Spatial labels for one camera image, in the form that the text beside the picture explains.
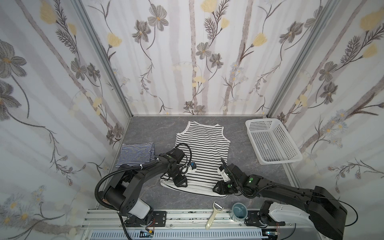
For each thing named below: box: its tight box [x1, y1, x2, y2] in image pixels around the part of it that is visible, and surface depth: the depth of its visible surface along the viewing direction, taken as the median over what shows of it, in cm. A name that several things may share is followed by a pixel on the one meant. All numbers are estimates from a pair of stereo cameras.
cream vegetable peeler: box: [205, 201, 224, 230], surface depth 76 cm
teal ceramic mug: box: [229, 202, 248, 222], surface depth 75 cm
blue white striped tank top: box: [116, 142, 155, 169], surface depth 100 cm
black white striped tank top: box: [159, 121, 231, 198], surface depth 98 cm
